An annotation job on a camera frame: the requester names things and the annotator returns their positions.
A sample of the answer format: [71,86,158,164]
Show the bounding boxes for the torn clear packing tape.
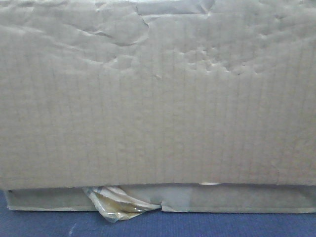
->
[82,187,161,223]

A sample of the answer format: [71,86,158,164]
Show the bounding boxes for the brown cardboard box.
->
[0,0,316,213]

